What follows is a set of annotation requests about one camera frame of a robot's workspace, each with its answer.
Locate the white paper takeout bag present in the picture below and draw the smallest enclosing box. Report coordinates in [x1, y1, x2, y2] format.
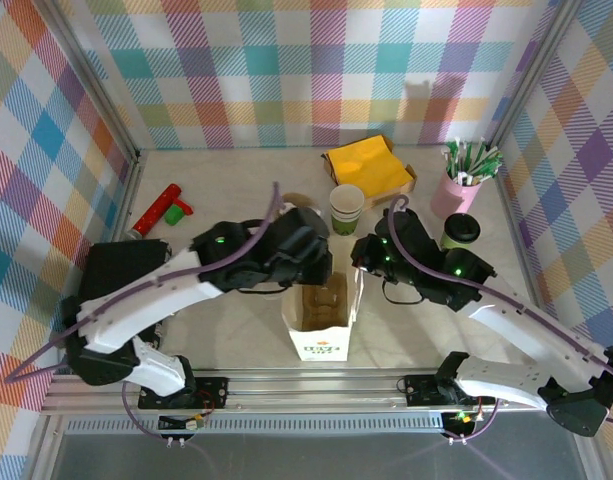
[280, 269, 365, 362]

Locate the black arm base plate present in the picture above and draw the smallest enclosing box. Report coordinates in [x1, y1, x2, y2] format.
[402, 372, 455, 407]
[137, 375, 231, 410]

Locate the red star-print tube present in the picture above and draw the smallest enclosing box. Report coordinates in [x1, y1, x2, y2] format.
[130, 183, 182, 237]

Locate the stack of paper cups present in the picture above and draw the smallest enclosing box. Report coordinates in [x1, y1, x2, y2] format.
[329, 183, 366, 237]

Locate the grey slotted cable duct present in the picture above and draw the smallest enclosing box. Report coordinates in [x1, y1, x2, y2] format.
[65, 417, 480, 437]

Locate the black flat box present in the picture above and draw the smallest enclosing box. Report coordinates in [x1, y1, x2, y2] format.
[78, 239, 173, 302]

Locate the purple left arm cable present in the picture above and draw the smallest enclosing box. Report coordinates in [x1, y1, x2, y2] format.
[5, 180, 283, 444]

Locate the yellow napkin stack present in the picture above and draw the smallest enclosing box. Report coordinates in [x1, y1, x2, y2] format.
[326, 135, 412, 199]

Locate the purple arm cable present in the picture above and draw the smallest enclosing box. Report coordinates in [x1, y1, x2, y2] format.
[5, 180, 283, 444]
[388, 194, 613, 444]

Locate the pink straw holder cup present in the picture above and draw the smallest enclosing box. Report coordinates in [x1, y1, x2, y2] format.
[430, 169, 483, 221]

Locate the black plastic cup lid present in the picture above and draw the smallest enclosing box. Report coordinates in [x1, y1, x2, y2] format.
[443, 212, 483, 249]

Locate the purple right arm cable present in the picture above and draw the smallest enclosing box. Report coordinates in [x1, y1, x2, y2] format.
[388, 194, 613, 444]

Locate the aluminium frame post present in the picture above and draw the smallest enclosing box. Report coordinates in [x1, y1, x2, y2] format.
[488, 0, 580, 146]
[43, 0, 142, 164]

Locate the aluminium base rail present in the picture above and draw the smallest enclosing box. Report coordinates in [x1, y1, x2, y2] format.
[40, 368, 552, 416]

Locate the small circuit board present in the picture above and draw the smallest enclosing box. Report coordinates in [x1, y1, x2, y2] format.
[443, 410, 482, 431]
[158, 413, 207, 432]

